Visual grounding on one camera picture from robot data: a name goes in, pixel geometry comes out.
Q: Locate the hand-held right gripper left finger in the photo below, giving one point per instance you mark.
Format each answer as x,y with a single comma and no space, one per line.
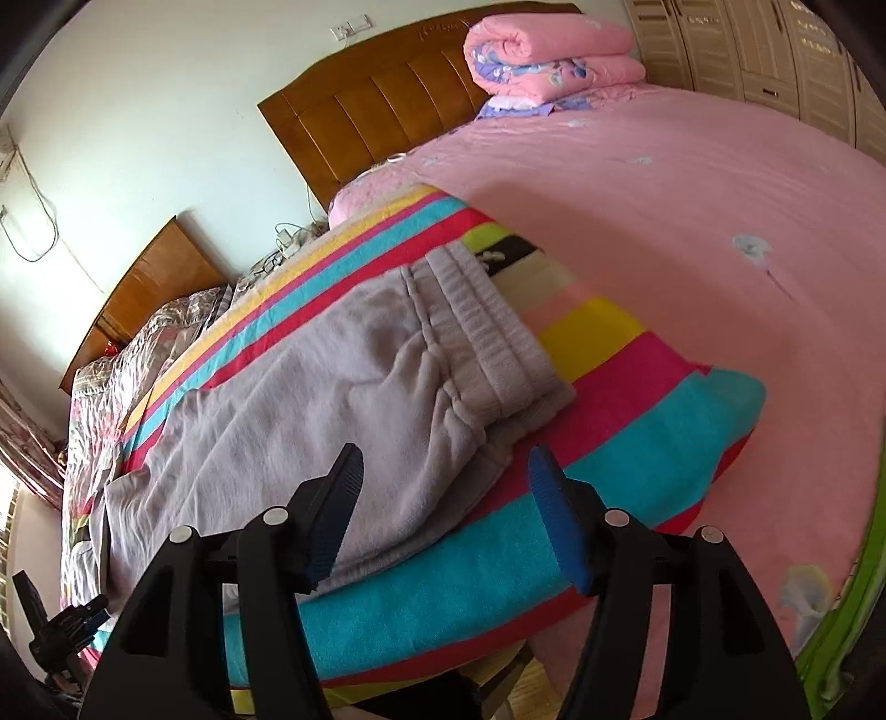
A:
332,526

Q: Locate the floral curtain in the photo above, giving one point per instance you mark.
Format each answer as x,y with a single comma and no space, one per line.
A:
28,443

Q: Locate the green bed skirt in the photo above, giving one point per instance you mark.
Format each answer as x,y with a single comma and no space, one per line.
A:
851,623

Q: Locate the folded pink floral quilt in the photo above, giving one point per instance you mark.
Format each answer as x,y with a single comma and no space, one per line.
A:
554,48

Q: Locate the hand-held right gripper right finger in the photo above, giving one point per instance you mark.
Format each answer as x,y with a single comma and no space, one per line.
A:
557,526

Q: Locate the small wooden headboard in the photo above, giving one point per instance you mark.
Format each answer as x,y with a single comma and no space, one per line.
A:
159,270

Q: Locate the cluttered nightstand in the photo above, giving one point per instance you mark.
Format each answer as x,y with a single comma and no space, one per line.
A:
266,263

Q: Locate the rainbow striped blanket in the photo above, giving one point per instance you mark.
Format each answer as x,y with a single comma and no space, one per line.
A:
623,443

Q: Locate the pink grey floral bedspread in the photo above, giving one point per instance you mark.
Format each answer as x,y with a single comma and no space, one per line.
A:
124,367

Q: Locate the purple pillow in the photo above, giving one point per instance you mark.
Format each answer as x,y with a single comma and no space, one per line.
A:
512,107

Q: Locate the beige wardrobe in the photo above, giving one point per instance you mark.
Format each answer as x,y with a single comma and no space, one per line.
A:
761,48

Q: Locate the white wall socket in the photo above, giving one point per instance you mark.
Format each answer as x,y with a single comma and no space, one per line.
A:
349,29

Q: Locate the lilac knitted sweater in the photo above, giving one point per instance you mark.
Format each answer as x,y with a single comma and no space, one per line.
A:
311,388

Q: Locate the pink bed sheet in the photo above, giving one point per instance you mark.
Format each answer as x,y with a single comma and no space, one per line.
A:
692,242

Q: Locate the large wooden headboard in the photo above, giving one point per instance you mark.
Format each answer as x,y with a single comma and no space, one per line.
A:
360,118

